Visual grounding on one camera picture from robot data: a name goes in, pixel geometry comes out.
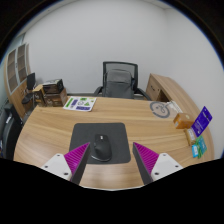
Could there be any purple pouch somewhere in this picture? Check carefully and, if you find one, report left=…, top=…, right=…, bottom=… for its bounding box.
left=191, top=106, right=213, bottom=138

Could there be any black padded chair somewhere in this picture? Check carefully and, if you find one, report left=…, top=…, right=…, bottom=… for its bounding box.
left=0, top=103, right=24, bottom=160

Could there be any black computer mouse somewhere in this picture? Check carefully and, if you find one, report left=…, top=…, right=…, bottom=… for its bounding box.
left=90, top=133, right=113, bottom=163

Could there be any white green purple leaflet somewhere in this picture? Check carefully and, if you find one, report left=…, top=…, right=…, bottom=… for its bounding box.
left=62, top=96, right=98, bottom=113

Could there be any small blue white packet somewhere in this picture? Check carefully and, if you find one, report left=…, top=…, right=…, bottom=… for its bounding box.
left=191, top=144, right=200, bottom=159

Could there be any large brown cardboard box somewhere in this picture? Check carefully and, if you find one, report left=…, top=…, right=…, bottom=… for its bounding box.
left=44, top=88, right=69, bottom=108

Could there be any orange-brown wooden box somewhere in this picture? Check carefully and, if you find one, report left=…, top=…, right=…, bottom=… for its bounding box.
left=172, top=112, right=195, bottom=130

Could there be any dark grey mouse pad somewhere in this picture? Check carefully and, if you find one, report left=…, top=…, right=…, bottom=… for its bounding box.
left=68, top=122, right=132, bottom=165

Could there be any black mesh office chair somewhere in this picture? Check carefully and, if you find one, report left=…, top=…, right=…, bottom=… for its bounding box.
left=93, top=61, right=152, bottom=100

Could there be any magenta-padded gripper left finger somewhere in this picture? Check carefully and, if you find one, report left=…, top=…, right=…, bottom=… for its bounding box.
left=40, top=142, right=93, bottom=186

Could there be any grey backpack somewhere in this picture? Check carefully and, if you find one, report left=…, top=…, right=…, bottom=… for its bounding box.
left=104, top=68, right=136, bottom=99

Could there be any wooden side desk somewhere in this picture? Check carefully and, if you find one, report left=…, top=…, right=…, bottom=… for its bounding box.
left=145, top=73, right=201, bottom=114

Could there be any small black chair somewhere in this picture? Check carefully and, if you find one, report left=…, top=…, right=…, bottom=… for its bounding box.
left=21, top=72, right=37, bottom=105

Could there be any wooden shelf unit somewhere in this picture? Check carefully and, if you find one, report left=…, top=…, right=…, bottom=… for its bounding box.
left=3, top=43, right=33, bottom=118

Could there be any white paper sheet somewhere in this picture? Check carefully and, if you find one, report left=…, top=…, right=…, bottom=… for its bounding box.
left=169, top=100, right=184, bottom=114

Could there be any black box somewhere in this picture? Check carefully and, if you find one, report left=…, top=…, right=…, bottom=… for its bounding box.
left=42, top=78, right=65, bottom=95

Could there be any green packet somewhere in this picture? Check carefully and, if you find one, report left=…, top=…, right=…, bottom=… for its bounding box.
left=195, top=135, right=208, bottom=158

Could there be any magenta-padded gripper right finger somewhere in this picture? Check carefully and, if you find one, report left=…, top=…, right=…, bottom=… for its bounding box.
left=132, top=142, right=184, bottom=185

